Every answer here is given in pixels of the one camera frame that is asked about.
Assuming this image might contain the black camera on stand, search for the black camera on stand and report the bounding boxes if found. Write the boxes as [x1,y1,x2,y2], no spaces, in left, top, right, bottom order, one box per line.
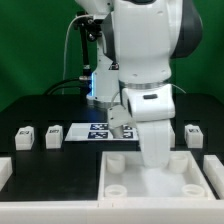
[74,11,102,42]

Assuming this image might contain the white camera cable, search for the white camera cable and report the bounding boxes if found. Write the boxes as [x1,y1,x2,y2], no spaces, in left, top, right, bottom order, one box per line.
[62,14,88,94]

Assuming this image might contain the white obstacle block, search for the white obstacle block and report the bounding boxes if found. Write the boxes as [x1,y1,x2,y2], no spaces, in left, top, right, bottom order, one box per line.
[0,157,13,191]
[203,155,224,200]

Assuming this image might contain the white square tabletop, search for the white square tabletop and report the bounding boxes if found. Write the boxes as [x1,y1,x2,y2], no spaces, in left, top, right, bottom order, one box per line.
[98,151,215,200]

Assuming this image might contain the black camera stand pole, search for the black camera stand pole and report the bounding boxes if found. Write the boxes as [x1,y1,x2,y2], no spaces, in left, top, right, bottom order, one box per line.
[80,27,91,99]

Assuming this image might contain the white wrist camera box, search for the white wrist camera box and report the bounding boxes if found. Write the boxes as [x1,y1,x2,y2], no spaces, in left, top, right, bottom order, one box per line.
[107,105,136,139]

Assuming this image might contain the white marker plate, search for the white marker plate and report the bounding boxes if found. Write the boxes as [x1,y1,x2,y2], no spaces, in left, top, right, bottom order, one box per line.
[65,123,138,141]

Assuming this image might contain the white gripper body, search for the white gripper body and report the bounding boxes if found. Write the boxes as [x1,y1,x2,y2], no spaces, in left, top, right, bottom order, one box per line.
[122,84,175,168]

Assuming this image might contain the white left obstacle block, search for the white left obstacle block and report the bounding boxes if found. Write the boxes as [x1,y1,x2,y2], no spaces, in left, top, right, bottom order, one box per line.
[0,157,13,191]

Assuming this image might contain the white right obstacle block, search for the white right obstacle block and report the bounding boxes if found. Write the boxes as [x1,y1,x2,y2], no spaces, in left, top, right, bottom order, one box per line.
[203,155,224,200]

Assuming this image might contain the white front rail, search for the white front rail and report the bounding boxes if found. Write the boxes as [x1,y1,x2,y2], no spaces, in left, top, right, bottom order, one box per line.
[0,199,224,224]

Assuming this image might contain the black base cables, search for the black base cables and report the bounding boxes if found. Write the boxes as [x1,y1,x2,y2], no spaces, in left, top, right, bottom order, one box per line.
[43,77,93,96]

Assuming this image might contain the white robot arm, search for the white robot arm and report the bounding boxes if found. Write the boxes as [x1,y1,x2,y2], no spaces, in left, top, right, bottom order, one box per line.
[75,0,202,168]

